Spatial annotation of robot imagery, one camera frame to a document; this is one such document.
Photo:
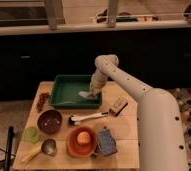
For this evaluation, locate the white handled dish brush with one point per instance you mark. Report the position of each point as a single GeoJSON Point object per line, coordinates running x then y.
{"type": "Point", "coordinates": [76, 120]}

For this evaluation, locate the dark red bowl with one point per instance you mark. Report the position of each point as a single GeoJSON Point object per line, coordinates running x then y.
{"type": "Point", "coordinates": [50, 121]}

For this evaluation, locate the white towel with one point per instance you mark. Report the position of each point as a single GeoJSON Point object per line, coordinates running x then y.
{"type": "Point", "coordinates": [87, 95]}

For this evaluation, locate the blue sponge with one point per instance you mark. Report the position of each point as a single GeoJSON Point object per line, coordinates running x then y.
{"type": "Point", "coordinates": [106, 142]}

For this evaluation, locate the orange ball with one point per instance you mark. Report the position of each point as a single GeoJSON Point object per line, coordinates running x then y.
{"type": "Point", "coordinates": [83, 138]}

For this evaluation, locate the green plastic tray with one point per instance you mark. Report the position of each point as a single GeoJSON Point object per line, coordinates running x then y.
{"type": "Point", "coordinates": [65, 93]}

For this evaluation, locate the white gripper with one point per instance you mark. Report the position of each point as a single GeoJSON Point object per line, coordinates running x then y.
{"type": "Point", "coordinates": [98, 81]}

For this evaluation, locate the metal ladle yellow handle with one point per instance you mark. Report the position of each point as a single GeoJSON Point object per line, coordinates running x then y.
{"type": "Point", "coordinates": [48, 147]}

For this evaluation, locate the green plastic cup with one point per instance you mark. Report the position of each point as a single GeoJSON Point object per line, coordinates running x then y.
{"type": "Point", "coordinates": [31, 135]}

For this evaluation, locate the wooden block brush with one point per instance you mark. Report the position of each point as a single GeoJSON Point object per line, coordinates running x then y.
{"type": "Point", "coordinates": [118, 106]}

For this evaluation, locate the brown grape bunch toy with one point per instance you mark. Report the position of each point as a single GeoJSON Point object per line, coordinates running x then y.
{"type": "Point", "coordinates": [43, 97]}

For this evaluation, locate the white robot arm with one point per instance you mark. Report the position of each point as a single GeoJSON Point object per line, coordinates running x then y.
{"type": "Point", "coordinates": [160, 132]}

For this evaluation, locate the orange plate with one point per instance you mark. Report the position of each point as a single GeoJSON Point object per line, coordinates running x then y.
{"type": "Point", "coordinates": [81, 150]}

